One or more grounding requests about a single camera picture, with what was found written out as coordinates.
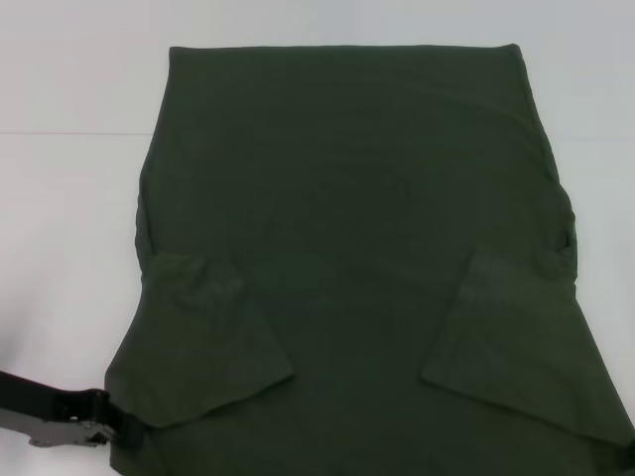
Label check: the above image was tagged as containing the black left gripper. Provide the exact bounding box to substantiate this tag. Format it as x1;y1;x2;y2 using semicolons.
0;369;148;450

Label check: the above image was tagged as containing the dark green t-shirt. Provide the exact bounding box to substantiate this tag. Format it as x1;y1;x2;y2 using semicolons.
104;43;635;476

